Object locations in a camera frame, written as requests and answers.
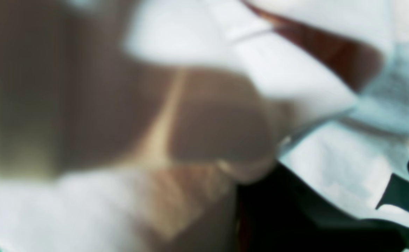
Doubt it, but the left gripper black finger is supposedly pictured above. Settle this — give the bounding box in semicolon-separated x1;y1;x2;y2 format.
237;163;409;252

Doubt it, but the pink T-shirt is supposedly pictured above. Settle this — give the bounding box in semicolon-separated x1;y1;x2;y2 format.
0;0;409;252

